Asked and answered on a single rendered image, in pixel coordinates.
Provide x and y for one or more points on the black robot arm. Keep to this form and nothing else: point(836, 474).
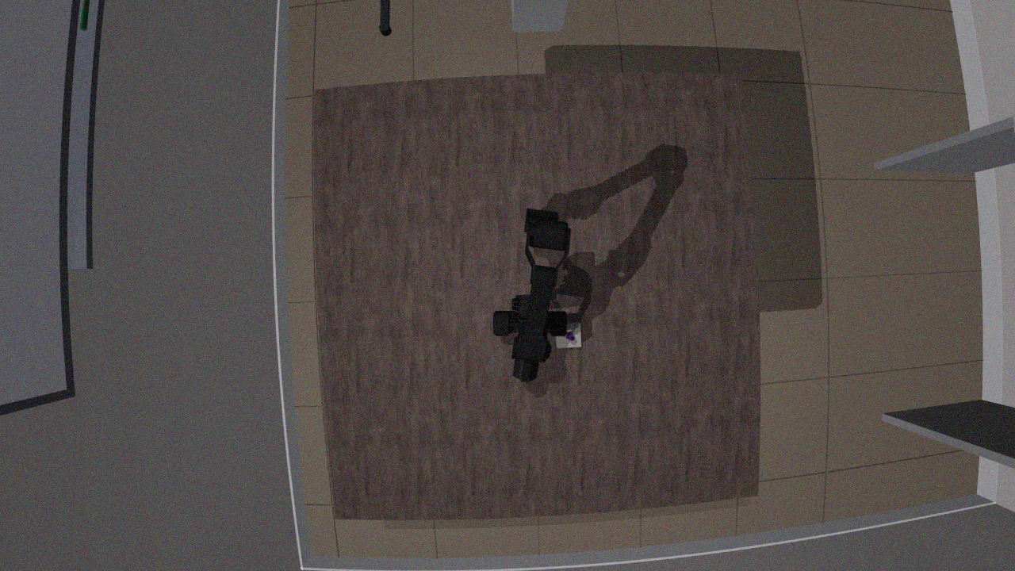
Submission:
point(544, 230)

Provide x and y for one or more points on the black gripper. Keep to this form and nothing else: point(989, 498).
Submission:
point(505, 322)

